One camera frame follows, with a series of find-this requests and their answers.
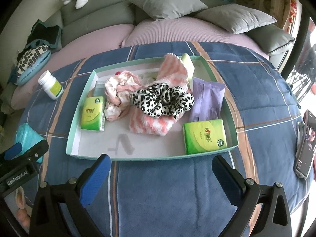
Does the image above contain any green tissue pack large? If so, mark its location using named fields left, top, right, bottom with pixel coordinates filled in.
left=183, top=119, right=228, bottom=155

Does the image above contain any green tissue pack small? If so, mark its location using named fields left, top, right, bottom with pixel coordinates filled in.
left=80, top=96, right=105, bottom=132

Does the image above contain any purple wipes pack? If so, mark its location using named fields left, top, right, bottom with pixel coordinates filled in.
left=189, top=77, right=226, bottom=122

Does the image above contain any pink white scrunchie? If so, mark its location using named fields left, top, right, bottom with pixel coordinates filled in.
left=104, top=71, right=142, bottom=121

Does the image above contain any leopard print scrunchie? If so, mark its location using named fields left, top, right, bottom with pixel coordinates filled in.
left=131, top=82, right=194, bottom=119

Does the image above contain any pink white fluffy sock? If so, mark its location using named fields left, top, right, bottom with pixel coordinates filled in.
left=129, top=53, right=191, bottom=136

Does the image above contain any green cloth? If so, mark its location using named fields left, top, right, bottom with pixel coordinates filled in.
left=181, top=53, right=195, bottom=81

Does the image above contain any beige round powder puff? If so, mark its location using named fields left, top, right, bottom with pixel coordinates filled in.
left=86, top=89, right=94, bottom=98

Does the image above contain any light blue face mask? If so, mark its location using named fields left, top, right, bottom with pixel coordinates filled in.
left=93, top=80, right=105, bottom=96

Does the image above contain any person's left hand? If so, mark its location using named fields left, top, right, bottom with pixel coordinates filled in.
left=15, top=187, right=32, bottom=229

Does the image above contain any teal packet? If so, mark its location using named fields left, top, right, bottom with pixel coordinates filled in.
left=14, top=123, right=45, bottom=158

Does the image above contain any white pill bottle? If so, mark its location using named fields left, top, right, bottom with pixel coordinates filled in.
left=38, top=70, right=64, bottom=100

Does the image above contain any smartphone on stand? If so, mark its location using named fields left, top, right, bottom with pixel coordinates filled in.
left=294, top=110, right=315, bottom=179

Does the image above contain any black white patterned cushion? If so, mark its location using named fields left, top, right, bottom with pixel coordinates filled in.
left=16, top=45, right=51, bottom=86

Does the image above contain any mint green shallow tray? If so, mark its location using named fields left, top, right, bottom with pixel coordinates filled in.
left=65, top=55, right=240, bottom=162

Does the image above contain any dark teal clothing pile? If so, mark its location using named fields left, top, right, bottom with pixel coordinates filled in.
left=24, top=19, right=61, bottom=50

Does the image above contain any pink sofa seat cover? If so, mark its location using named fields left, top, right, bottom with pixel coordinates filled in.
left=9, top=17, right=269, bottom=110

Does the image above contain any grey pillow right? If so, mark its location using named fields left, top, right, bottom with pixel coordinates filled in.
left=195, top=4, right=277, bottom=34

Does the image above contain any grey pillow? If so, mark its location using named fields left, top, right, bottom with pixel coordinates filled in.
left=195, top=4, right=277, bottom=34
left=131, top=0, right=208, bottom=20

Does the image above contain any grey sofa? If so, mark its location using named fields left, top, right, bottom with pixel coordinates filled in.
left=46, top=0, right=295, bottom=65

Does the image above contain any grey pillow left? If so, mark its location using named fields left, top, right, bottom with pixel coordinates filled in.
left=131, top=0, right=208, bottom=20

